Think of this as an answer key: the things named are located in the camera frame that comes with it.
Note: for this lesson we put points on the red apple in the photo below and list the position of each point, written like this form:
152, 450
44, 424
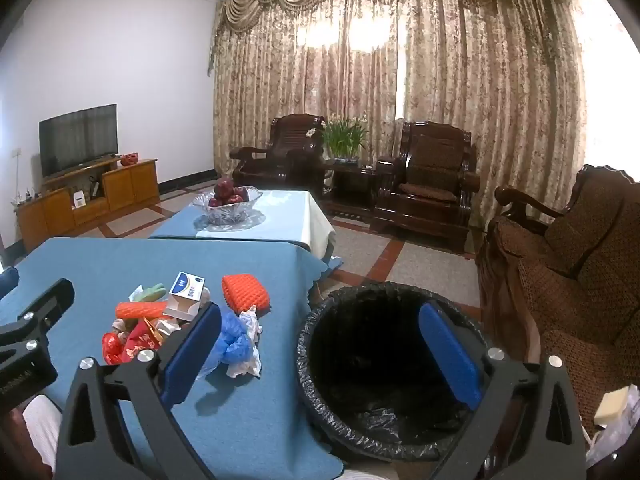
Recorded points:
215, 202
225, 186
240, 194

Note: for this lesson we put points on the dark wooden side table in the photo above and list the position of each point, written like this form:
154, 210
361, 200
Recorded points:
350, 185

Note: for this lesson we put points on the cream box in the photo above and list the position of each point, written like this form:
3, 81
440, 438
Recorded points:
611, 406

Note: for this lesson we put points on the red ornament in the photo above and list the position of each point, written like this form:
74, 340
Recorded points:
128, 159

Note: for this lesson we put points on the clear glass fruit bowl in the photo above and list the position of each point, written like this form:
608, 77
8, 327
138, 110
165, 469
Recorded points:
227, 214

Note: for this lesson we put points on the brown cushioned wooden sofa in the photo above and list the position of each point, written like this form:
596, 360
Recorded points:
575, 270

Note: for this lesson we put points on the flat screen television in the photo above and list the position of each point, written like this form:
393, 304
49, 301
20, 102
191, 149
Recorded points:
77, 140

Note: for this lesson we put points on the light blue white tablecloth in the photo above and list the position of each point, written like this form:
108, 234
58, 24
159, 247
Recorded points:
285, 215

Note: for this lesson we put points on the dark wooden cushioned armchair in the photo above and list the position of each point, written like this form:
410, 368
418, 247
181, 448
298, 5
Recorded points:
430, 180

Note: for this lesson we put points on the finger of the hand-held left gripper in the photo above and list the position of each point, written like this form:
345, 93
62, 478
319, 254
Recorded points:
52, 297
7, 282

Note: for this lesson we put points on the orange foam fruit net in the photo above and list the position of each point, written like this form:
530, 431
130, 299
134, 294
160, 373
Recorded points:
245, 292

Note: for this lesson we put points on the floral beige curtain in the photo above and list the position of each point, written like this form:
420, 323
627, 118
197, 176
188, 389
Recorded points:
450, 60

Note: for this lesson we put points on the white plastic bag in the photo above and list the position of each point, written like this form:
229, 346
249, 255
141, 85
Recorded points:
617, 440

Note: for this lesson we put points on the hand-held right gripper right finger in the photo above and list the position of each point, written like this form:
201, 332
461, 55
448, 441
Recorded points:
447, 355

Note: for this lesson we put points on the green rubber glove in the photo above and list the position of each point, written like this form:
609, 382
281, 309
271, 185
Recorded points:
152, 292

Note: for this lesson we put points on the small white blue box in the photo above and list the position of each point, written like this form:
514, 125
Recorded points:
184, 290

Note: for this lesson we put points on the white card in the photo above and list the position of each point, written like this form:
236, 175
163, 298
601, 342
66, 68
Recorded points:
78, 200

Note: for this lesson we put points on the red plastic wrapper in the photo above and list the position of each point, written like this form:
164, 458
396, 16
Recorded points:
112, 350

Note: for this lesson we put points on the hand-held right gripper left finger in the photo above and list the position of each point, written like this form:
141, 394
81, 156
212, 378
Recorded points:
192, 355

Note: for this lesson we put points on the blue plastic bag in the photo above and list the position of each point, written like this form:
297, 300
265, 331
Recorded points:
232, 340

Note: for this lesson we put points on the black bagged trash bin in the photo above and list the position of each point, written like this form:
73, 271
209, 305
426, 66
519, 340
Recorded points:
380, 370

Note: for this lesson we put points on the wooden television cabinet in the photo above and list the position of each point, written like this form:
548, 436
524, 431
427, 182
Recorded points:
120, 187

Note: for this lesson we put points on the red gold printed packet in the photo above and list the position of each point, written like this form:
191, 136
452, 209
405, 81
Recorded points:
142, 340

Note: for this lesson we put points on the potted green flowering plant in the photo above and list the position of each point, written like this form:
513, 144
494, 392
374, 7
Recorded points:
344, 140

